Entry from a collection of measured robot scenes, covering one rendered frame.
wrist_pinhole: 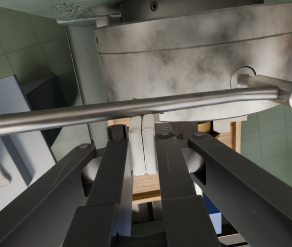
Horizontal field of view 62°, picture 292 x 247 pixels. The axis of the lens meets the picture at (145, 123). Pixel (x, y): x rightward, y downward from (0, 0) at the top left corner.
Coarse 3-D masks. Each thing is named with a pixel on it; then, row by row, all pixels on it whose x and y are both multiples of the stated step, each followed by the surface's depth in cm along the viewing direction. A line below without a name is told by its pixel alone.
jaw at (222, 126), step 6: (222, 120) 44; (228, 120) 44; (234, 120) 44; (240, 120) 44; (246, 120) 44; (216, 126) 45; (222, 126) 45; (228, 126) 45; (216, 132) 45; (222, 132) 45
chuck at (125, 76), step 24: (192, 48) 27; (216, 48) 27; (240, 48) 27; (264, 48) 28; (288, 48) 30; (120, 72) 32; (144, 72) 30; (168, 72) 28; (192, 72) 28; (216, 72) 28; (264, 72) 29; (288, 72) 31; (120, 96) 34; (144, 96) 31; (168, 120) 31; (192, 120) 30; (216, 120) 30
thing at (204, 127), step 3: (198, 123) 43; (201, 123) 44; (204, 123) 44; (207, 123) 44; (210, 123) 45; (198, 126) 44; (201, 126) 44; (204, 126) 44; (207, 126) 44; (210, 126) 45; (198, 129) 44; (201, 129) 44; (204, 129) 44; (207, 129) 44; (210, 129) 45; (207, 132) 45; (210, 132) 45; (213, 135) 44; (216, 135) 44; (219, 135) 45; (216, 138) 44
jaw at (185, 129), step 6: (156, 114) 32; (156, 120) 34; (174, 126) 35; (180, 126) 37; (186, 126) 39; (192, 126) 41; (174, 132) 35; (180, 132) 37; (186, 132) 39; (192, 132) 41; (180, 138) 39; (186, 138) 39
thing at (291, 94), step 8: (240, 80) 28; (248, 80) 26; (256, 80) 25; (264, 80) 24; (272, 80) 23; (280, 80) 22; (280, 88) 22; (288, 88) 21; (280, 96) 21; (288, 96) 21; (288, 104) 21
